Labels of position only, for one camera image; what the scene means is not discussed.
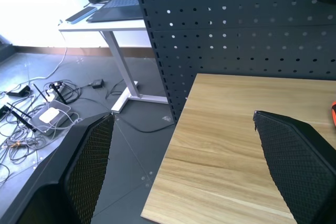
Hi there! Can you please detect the blue-cased smartphone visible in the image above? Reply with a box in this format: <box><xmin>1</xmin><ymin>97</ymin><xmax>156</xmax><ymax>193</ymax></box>
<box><xmin>65</xmin><ymin>6</ymin><xmax>98</xmax><ymax>24</ymax></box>

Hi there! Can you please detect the black power brick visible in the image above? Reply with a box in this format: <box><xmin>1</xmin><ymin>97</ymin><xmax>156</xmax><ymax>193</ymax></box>
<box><xmin>6</xmin><ymin>84</ymin><xmax>31</xmax><ymax>97</ymax></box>

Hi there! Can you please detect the silver router with antennas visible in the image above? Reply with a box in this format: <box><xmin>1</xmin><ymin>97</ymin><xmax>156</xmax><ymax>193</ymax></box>
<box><xmin>6</xmin><ymin>83</ymin><xmax>79</xmax><ymax>136</ymax></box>

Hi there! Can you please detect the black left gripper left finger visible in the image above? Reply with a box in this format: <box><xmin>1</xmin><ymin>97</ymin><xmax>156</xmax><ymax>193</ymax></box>
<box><xmin>10</xmin><ymin>112</ymin><xmax>115</xmax><ymax>224</ymax></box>

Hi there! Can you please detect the grey cable bundle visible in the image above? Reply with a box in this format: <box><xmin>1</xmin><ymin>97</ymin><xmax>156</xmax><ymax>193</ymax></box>
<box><xmin>0</xmin><ymin>103</ymin><xmax>53</xmax><ymax>183</ymax></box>

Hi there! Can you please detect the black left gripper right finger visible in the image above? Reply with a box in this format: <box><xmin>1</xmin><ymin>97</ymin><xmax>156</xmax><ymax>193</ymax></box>
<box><xmin>253</xmin><ymin>110</ymin><xmax>336</xmax><ymax>224</ymax></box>

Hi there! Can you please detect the dark perforated pegboard panel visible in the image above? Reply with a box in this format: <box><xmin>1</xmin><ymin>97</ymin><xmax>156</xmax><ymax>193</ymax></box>
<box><xmin>130</xmin><ymin>0</ymin><xmax>336</xmax><ymax>125</ymax></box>

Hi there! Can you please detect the white cable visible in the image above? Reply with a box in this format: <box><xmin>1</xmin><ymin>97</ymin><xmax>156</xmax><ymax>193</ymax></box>
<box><xmin>23</xmin><ymin>31</ymin><xmax>68</xmax><ymax>84</ymax></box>

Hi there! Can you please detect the white desk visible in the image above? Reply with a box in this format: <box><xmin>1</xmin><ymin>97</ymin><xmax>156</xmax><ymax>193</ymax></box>
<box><xmin>58</xmin><ymin>1</ymin><xmax>169</xmax><ymax>113</ymax></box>

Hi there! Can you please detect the black floor cable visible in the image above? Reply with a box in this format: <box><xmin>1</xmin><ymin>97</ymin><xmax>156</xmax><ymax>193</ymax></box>
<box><xmin>81</xmin><ymin>77</ymin><xmax>175</xmax><ymax>133</ymax></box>

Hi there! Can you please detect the orange object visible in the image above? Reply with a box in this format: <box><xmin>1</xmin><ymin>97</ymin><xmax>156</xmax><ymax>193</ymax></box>
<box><xmin>328</xmin><ymin>100</ymin><xmax>336</xmax><ymax>129</ymax></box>

